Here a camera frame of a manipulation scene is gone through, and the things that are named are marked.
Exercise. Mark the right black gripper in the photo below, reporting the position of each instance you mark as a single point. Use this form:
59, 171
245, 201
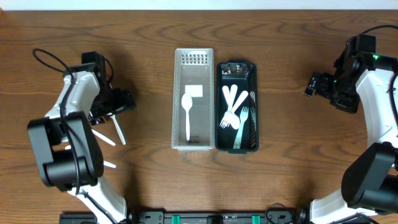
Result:
323, 89

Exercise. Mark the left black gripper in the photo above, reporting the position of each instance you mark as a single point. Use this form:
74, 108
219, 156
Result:
116, 101

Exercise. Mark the white plastic spoon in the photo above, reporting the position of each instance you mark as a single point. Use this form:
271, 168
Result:
187, 103
118, 129
109, 164
104, 138
234, 120

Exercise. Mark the white plastic fork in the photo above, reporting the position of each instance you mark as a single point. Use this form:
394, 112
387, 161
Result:
240, 100
243, 117
230, 99

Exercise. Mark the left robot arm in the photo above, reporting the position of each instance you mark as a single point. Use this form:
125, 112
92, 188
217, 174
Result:
66, 151

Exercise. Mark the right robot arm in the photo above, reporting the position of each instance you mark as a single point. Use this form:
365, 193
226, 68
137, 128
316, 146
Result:
362, 78

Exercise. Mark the black perforated plastic tray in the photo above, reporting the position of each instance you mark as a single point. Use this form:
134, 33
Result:
244, 75

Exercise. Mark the clear perforated plastic tray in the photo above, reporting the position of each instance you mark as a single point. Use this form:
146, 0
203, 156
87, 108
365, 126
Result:
194, 74

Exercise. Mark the black mounting rail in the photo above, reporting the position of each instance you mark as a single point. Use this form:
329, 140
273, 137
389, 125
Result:
275, 214

